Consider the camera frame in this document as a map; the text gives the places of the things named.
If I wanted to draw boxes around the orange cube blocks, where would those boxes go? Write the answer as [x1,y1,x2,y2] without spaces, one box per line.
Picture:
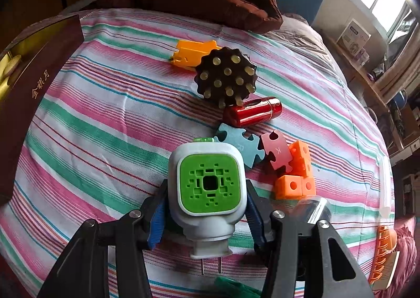
[273,140,316,200]

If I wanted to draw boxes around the white green plug device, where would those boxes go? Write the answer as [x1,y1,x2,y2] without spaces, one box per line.
[167,137,247,260]

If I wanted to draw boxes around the teal puzzle piece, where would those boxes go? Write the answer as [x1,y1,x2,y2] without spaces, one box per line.
[214,123,266,169]

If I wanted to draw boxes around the red puzzle piece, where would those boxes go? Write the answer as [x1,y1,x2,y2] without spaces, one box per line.
[261,130,293,172]

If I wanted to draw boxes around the red metal cylinder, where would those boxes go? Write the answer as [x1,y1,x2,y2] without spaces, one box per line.
[222,97,283,127]

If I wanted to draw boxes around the brown studded massage ball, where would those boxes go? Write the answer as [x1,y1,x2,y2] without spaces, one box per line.
[194,47,258,109]

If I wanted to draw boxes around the orange plastic clip toy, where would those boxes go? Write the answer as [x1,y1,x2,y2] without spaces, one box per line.
[169,40,221,71]

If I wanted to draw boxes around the clear plastic cup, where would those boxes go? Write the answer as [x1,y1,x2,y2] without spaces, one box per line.
[290,196,332,238]

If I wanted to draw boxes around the gold oval carved soap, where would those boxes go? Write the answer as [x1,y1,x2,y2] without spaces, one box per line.
[3,54,22,78]

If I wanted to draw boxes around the striped bed sheet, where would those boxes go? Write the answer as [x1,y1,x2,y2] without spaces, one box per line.
[1,9,393,297]

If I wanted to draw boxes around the orange comb package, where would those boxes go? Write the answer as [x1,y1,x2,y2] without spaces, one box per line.
[369,226,399,291]

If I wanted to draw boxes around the wooden side shelf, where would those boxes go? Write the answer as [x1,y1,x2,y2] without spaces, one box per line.
[320,30,395,129]

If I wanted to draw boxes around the white box on shelf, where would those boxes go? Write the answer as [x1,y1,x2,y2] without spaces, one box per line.
[337,19,371,56]

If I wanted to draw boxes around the gold square tray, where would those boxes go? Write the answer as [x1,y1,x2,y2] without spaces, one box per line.
[1,14,84,205]

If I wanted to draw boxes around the dark red pillow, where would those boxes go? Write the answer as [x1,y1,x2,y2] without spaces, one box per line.
[98,0,283,34]

